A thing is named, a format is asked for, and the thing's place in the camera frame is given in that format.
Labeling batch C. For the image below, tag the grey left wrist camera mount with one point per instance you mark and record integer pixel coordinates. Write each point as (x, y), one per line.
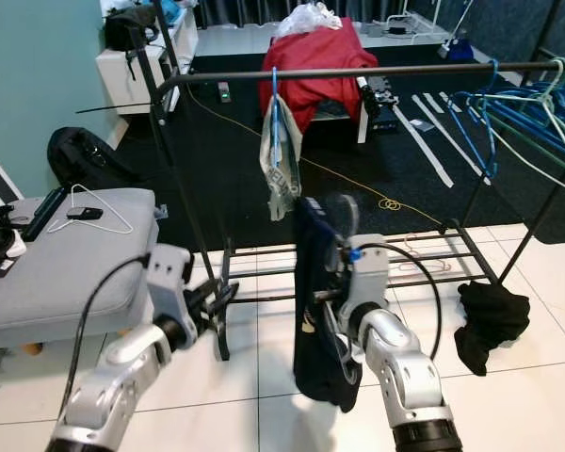
(169, 278)

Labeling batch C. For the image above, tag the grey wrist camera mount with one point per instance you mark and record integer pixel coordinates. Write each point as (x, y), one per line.
(169, 278)
(367, 273)

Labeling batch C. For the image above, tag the black crumpled garment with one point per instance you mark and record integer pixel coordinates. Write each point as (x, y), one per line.
(490, 320)

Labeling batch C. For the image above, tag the red cloth cover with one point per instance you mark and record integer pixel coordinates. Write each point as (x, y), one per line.
(311, 66)

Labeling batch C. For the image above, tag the white shelf unit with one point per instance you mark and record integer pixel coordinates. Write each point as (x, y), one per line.
(127, 80)

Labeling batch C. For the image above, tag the navy garment with gold print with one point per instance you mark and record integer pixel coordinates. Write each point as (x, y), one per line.
(315, 320)

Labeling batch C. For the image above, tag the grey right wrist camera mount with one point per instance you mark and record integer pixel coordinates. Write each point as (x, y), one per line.
(367, 273)

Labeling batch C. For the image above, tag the black flat device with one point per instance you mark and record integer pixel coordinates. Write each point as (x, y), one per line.
(49, 212)

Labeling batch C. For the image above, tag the black shoulder bag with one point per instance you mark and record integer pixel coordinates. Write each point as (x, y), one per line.
(127, 28)

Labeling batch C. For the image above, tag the white floor strip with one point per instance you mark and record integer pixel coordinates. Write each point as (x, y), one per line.
(424, 146)

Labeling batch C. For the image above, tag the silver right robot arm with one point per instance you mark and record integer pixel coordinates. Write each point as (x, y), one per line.
(400, 377)

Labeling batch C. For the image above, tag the blue hanger carrying grey garment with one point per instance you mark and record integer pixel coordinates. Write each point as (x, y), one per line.
(275, 89)

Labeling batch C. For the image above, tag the grey upholstered ottoman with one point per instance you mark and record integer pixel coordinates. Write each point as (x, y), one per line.
(66, 278)

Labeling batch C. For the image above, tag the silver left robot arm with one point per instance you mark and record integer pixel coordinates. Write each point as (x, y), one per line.
(113, 386)

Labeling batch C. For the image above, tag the black white machine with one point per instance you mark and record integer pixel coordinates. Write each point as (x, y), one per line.
(377, 94)

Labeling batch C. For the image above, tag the small grey remote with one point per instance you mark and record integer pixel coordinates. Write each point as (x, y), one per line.
(223, 92)

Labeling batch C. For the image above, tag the black carpet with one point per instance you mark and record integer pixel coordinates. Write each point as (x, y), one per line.
(226, 179)

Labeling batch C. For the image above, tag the white plastic bag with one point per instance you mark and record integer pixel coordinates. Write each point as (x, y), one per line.
(309, 19)

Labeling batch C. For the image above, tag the dark curtain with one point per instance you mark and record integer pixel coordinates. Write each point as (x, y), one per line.
(282, 11)

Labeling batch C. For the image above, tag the blue mop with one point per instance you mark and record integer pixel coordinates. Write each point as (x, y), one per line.
(457, 47)

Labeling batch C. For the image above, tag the small black remote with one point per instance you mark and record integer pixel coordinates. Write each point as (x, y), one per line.
(85, 214)

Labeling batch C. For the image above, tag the black metal clothes rack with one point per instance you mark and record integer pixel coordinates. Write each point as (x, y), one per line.
(367, 72)

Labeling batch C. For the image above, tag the grey garment with lettering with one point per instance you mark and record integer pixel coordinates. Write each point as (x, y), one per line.
(281, 174)

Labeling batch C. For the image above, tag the black backpack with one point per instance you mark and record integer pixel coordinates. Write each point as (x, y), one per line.
(89, 158)

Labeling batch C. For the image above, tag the blue bag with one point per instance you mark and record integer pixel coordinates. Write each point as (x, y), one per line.
(171, 7)

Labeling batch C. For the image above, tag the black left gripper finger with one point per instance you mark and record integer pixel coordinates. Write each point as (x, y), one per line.
(226, 294)
(221, 318)

